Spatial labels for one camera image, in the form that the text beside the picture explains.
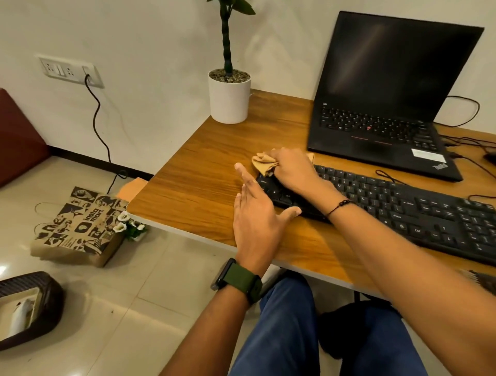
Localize person's left hand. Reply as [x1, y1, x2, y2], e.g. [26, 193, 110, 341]
[232, 162, 302, 276]

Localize person's right hand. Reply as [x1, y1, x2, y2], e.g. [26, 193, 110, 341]
[266, 147, 346, 212]

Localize yellow cloth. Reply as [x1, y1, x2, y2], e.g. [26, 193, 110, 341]
[252, 151, 315, 178]

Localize black keyboard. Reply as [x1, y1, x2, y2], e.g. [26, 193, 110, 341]
[255, 164, 496, 267]

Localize black cleaning brush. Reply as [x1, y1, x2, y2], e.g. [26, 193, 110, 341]
[459, 269, 496, 296]

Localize person's right forearm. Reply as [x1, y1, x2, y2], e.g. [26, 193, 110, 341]
[329, 203, 496, 376]

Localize person's left forearm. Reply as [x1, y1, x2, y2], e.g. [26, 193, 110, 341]
[159, 286, 251, 376]

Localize person's blue jeans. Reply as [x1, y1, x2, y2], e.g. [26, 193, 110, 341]
[228, 271, 429, 376]

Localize white seat chair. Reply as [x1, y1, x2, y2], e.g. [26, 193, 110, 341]
[261, 264, 287, 299]

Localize black metal table leg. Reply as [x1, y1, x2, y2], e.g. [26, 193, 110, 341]
[352, 290, 402, 317]

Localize black laptop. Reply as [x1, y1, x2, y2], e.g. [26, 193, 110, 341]
[307, 10, 485, 183]

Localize green potted plant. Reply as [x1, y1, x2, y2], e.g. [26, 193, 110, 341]
[206, 0, 256, 77]

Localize printed brown paper bag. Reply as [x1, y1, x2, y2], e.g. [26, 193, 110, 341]
[30, 186, 131, 268]

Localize black woven basket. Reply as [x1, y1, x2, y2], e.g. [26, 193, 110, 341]
[0, 271, 66, 352]

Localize white sock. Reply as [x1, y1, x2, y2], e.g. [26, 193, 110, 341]
[9, 297, 36, 337]

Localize maroon sofa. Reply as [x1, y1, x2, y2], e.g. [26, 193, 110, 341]
[0, 88, 51, 189]

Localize green strap smartwatch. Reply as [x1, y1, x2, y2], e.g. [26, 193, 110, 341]
[210, 258, 264, 306]

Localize black cord bracelet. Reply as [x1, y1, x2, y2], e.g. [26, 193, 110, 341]
[324, 199, 351, 218]

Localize black mouse cable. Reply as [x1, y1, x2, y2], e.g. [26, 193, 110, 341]
[440, 133, 496, 150]

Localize black looped laptop cable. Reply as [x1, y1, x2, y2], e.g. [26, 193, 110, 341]
[433, 96, 481, 129]

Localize black wall power cable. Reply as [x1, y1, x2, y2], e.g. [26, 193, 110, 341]
[84, 74, 129, 194]

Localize white wall socket panel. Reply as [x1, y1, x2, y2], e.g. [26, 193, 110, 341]
[37, 54, 105, 89]

